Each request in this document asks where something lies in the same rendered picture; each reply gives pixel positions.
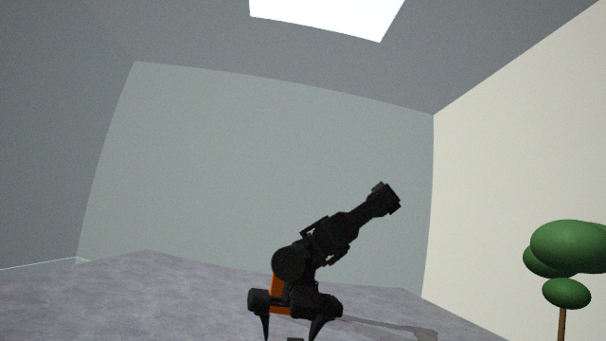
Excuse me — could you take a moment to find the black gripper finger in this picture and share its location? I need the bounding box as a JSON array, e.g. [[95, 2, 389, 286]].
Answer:
[[309, 314, 336, 341], [254, 310, 270, 341]]

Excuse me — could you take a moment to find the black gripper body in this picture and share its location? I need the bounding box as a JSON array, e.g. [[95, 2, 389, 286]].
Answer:
[[247, 273, 344, 317]]

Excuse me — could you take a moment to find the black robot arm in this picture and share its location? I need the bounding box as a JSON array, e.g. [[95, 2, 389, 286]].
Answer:
[[271, 182, 401, 321]]

